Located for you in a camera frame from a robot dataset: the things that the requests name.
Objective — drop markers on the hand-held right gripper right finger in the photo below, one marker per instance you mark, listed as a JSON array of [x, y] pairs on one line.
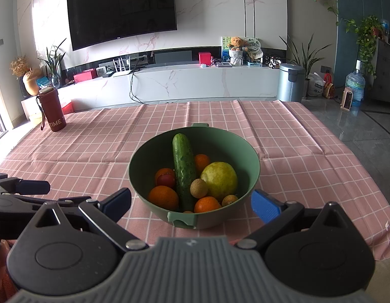
[[266, 206]]

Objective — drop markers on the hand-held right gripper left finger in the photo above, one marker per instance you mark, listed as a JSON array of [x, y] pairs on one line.
[[117, 202]]

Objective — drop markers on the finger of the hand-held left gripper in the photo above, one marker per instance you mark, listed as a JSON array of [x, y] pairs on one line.
[[68, 201], [34, 187]]

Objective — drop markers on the large orange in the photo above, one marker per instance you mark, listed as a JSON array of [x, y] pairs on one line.
[[207, 204], [163, 198]]

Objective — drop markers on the small orange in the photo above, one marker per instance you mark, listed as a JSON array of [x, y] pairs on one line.
[[160, 173], [201, 162]]

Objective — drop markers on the red cherry tomato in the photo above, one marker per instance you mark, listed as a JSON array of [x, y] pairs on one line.
[[166, 181]]

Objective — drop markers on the green bowl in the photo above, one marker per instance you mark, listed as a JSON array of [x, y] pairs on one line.
[[150, 157]]

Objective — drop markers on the yellow pear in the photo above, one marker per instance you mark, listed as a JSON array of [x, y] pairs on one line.
[[220, 180]]

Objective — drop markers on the pink checked tablecloth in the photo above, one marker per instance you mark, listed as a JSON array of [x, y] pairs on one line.
[[292, 151]]

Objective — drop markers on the person's red clothing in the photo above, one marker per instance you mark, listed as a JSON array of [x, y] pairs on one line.
[[4, 290]]

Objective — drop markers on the green cucumber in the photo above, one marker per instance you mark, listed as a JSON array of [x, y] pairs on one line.
[[183, 164]]

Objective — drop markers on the pink box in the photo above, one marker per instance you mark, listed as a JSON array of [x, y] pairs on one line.
[[67, 107]]

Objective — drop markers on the brown round vase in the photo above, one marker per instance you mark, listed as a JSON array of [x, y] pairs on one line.
[[32, 83]]

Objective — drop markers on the blue box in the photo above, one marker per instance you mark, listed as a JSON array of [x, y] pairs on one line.
[[45, 81]]

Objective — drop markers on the dried flower bunch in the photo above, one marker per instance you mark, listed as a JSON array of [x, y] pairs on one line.
[[19, 66]]

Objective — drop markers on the flat red box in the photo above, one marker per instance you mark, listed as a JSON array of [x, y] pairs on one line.
[[85, 76]]

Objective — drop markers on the orchid plant in glass vase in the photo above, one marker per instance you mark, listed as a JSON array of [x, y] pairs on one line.
[[54, 66]]

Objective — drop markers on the grey metal trash can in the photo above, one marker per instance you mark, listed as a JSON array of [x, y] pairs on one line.
[[289, 83]]

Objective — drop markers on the small white device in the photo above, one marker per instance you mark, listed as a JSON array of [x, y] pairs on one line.
[[103, 70]]

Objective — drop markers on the white router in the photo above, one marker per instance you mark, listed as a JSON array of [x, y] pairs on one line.
[[122, 69]]

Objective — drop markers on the red and white bags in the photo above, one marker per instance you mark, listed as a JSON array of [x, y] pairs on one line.
[[321, 85]]

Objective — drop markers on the small beige heater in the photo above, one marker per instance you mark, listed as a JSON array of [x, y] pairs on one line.
[[347, 98]]

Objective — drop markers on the white marble media cabinet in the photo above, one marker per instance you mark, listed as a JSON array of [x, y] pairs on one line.
[[198, 82]]

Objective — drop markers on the blue water jug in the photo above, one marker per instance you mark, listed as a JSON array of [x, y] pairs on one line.
[[355, 83]]

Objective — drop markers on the tall leafy floor plant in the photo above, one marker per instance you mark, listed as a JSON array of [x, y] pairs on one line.
[[303, 56]]

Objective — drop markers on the grey speaker box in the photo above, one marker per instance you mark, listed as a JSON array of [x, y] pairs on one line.
[[172, 56]]

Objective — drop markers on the brown teddy bear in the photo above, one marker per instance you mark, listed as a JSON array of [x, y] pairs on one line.
[[236, 50]]

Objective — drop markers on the round painted fan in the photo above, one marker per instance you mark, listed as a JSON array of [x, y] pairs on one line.
[[254, 47]]

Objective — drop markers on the upright red box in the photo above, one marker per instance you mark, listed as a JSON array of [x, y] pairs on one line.
[[205, 58]]

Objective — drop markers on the landscape picture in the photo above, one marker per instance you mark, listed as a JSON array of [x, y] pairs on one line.
[[225, 45]]

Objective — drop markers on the grey side cabinet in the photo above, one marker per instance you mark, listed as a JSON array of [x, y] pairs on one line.
[[385, 69]]

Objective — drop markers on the black television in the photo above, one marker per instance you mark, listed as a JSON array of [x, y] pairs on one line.
[[119, 9]]

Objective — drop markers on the green pothos plant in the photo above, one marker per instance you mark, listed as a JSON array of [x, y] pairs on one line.
[[367, 34]]

